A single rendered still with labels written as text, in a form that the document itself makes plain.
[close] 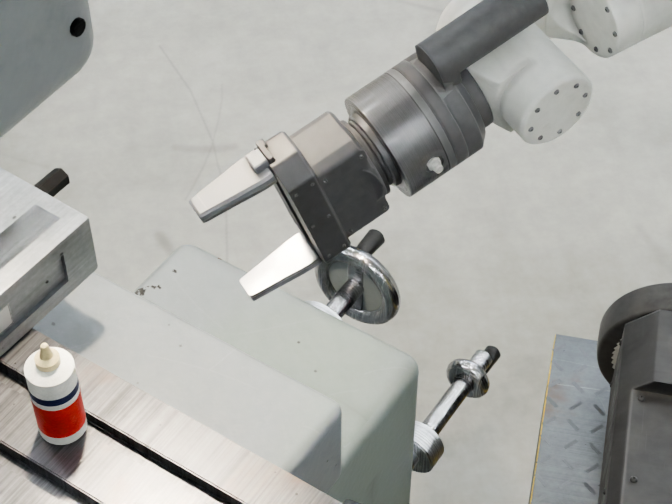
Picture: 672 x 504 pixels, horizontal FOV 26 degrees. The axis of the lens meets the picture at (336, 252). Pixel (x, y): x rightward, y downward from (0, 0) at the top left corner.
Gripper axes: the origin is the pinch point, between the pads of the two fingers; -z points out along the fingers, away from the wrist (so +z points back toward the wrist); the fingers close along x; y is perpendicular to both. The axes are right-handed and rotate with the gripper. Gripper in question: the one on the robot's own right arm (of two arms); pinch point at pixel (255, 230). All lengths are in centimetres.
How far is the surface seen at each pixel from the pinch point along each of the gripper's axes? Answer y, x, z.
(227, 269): -33, -41, -2
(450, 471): -40, -119, 10
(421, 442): -15, -65, 5
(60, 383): -4.5, -7.4, -19.1
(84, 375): -11.0, -16.0, -18.3
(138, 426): -3.8, -16.9, -16.5
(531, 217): -78, -130, 50
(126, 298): -24.2, -25.7, -12.4
